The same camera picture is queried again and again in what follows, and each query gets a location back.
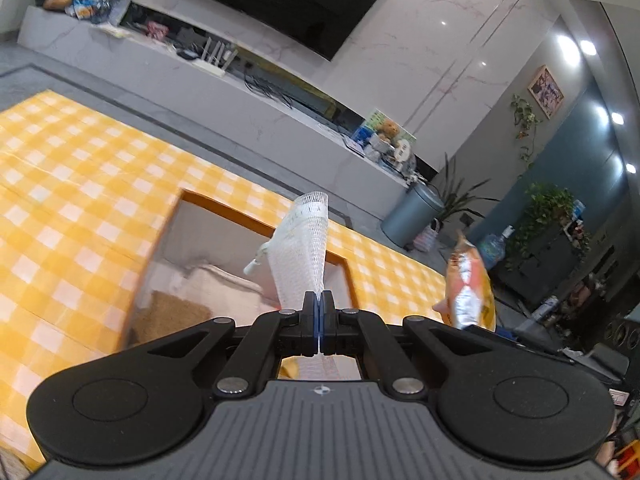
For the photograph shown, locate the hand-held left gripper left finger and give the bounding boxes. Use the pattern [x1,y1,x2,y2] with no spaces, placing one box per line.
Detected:
[137,291,320,399]

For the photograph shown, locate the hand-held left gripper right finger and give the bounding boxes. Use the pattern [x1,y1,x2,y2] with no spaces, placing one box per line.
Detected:
[320,291,506,397]

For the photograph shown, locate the white mesh cloth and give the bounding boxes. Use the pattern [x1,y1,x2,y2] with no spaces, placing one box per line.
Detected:
[243,191,346,381]

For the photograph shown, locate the white towel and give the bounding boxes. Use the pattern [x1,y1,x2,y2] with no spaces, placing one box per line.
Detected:
[182,262,278,311]

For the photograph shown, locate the sunken white bin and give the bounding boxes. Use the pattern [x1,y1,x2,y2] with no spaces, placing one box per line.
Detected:
[122,189,363,381]

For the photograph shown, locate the brown scouring sponge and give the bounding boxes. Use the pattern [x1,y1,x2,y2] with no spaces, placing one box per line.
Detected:
[132,290,211,348]

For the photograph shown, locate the orange snack packet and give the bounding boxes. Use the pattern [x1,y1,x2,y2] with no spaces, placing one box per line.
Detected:
[432,232,497,331]

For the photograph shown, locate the dark storage cabinet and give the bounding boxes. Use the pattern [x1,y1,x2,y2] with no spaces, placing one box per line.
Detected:
[495,230,601,311]

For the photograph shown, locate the pastel woven basket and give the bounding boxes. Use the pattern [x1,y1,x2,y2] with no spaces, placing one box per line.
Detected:
[414,220,442,253]

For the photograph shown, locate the grey round trash can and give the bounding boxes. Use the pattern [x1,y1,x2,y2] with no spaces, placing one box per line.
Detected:
[381,183,446,248]

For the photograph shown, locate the blue water jug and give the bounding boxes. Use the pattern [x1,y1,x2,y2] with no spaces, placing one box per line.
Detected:
[477,227,516,266]

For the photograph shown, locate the bushy green potted plant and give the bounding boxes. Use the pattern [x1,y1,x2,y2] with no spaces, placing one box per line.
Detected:
[507,182,576,271]

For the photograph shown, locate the long-leaf potted floor plant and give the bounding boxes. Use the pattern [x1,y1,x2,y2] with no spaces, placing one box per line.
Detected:
[435,155,501,231]

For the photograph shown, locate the white marble TV cabinet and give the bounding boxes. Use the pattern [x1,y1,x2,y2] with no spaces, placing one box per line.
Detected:
[17,5,426,231]

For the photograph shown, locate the yellow checkered tablecloth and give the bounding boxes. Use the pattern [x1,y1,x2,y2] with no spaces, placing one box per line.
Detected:
[0,89,451,463]

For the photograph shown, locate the hanging vine plant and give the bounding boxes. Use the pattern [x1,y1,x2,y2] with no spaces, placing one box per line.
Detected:
[510,94,543,171]

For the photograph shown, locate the white router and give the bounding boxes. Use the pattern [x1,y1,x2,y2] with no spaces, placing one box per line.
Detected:
[192,37,238,76]

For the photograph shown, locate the striped rug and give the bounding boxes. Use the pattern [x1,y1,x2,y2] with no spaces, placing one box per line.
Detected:
[0,447,36,480]

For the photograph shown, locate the pile of snack packets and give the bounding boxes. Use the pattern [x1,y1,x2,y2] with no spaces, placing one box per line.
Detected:
[67,0,111,23]

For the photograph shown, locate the black cables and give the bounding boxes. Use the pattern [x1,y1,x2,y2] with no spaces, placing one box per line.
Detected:
[242,67,296,108]

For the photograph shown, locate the framed wall picture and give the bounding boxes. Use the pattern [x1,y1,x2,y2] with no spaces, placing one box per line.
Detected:
[528,65,565,120]

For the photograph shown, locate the black wall television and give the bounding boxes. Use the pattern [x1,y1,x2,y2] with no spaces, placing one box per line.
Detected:
[162,0,395,62]

